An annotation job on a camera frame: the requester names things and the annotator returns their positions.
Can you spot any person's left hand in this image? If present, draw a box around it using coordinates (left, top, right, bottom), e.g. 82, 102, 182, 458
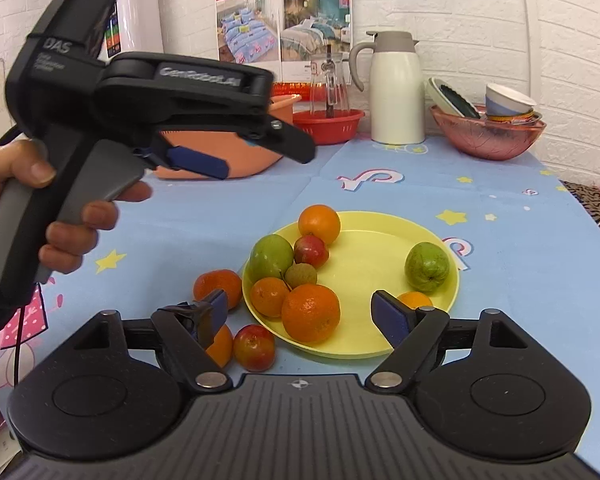
0, 138, 155, 276

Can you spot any small orange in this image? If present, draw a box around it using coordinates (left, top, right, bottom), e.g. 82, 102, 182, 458
249, 276, 289, 318
398, 290, 434, 310

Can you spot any white thermos jug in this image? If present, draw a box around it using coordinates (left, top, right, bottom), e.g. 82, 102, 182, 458
349, 30, 425, 145

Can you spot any blue star-print tablecloth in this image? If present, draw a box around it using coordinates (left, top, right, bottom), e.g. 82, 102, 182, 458
0, 139, 600, 479

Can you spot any white blue ceramic cup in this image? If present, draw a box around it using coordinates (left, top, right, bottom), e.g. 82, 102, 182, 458
486, 84, 536, 117

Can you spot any yellow plastic plate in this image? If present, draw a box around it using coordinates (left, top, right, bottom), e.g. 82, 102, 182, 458
242, 211, 460, 360

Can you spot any red plum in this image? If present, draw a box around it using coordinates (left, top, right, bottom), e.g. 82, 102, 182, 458
233, 324, 275, 373
294, 234, 329, 269

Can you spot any large orange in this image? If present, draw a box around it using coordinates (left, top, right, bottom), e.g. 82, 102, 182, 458
206, 324, 233, 368

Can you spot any orange plastic basket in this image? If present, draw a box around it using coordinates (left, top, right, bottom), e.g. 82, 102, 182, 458
154, 94, 301, 180

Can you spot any small red plastic basket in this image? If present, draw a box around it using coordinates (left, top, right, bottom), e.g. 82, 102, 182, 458
292, 110, 365, 145

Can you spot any copper pink glass bowl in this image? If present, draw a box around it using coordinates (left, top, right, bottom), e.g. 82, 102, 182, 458
430, 105, 546, 160

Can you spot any white water dispenser appliance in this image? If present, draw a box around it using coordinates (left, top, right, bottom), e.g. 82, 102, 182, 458
99, 0, 163, 61

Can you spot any tangerine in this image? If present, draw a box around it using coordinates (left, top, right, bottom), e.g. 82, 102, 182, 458
280, 284, 340, 344
193, 269, 242, 310

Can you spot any orange with navel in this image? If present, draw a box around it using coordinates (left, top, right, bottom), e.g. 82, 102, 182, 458
297, 204, 341, 245

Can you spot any brown longan large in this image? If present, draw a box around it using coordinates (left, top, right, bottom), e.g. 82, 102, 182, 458
284, 263, 317, 289

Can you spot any green mango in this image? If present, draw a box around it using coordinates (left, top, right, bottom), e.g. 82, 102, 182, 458
247, 234, 294, 283
404, 242, 451, 294

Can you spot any bedding poster calendar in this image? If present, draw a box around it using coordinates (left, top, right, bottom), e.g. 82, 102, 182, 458
215, 0, 353, 101

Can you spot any clear glass pitcher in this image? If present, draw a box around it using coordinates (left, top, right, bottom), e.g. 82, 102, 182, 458
310, 44, 350, 118

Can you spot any white dish in bowl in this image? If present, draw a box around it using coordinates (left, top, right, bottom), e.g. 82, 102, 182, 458
426, 77, 481, 119

